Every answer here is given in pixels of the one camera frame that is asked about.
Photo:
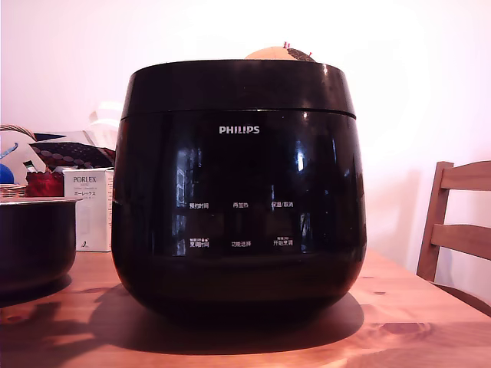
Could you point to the blue ball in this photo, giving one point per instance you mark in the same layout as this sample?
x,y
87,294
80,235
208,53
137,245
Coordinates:
x,y
5,175

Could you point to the red crinkled bag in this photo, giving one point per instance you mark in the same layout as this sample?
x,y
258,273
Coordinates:
x,y
44,185

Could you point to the black rice cooker lid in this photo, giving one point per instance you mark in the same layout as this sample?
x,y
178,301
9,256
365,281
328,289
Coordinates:
x,y
238,88

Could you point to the black Philips rice cooker body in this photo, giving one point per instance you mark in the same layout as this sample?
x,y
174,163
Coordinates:
x,y
238,276

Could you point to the dotted dark red cloth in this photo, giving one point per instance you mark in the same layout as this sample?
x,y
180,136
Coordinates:
x,y
76,152

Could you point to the black inner cooking pot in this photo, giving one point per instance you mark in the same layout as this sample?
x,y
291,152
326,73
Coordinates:
x,y
34,245

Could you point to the wicker basket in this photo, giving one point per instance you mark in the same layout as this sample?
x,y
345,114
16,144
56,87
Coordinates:
x,y
13,190

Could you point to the cork globe with pins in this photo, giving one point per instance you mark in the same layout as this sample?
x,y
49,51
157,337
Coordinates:
x,y
268,54

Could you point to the wooden chair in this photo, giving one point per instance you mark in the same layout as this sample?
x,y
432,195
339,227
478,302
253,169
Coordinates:
x,y
460,234

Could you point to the white plastic object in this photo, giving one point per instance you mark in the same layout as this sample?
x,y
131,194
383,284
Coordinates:
x,y
105,122

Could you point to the white Porlex box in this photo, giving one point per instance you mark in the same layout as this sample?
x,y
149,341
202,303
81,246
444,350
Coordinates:
x,y
90,214

